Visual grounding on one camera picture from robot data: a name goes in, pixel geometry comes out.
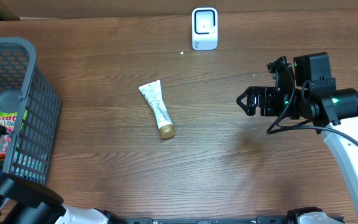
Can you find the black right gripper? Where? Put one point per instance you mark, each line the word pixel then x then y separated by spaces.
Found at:
pixel 265 93

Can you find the green gummy candy bag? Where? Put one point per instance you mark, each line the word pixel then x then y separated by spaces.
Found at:
pixel 8 120

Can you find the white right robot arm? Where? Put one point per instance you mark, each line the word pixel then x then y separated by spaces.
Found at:
pixel 300 102

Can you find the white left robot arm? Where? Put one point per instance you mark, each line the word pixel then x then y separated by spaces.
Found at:
pixel 36 203

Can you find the white barcode scanner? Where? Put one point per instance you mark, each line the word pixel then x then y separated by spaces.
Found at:
pixel 204 28

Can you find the grey plastic basket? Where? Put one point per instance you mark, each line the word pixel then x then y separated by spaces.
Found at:
pixel 25 91

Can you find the white tube gold cap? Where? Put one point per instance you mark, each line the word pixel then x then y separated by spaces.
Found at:
pixel 152 92

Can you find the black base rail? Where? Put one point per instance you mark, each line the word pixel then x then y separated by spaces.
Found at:
pixel 280 219

